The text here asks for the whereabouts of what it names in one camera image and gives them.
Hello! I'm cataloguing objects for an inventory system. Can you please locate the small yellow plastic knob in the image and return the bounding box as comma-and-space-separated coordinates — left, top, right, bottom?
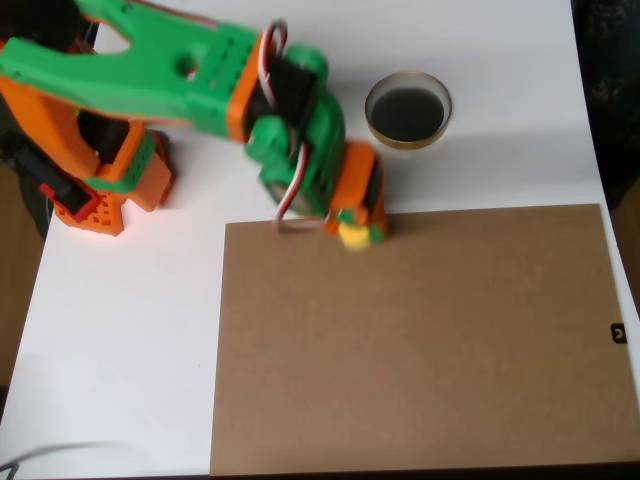
338, 223, 374, 253

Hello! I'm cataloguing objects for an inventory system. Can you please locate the orange robot base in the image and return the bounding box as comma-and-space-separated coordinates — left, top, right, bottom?
9, 122, 177, 239

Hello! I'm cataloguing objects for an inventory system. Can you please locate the round gold-rimmed dish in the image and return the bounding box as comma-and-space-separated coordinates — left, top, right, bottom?
364, 70, 453, 153

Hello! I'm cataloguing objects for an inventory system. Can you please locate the brown fibreboard sheet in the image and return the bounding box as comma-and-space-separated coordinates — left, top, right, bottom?
208, 202, 640, 478

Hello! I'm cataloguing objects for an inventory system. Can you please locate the thin grey cable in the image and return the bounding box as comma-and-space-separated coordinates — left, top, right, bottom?
0, 441, 126, 480

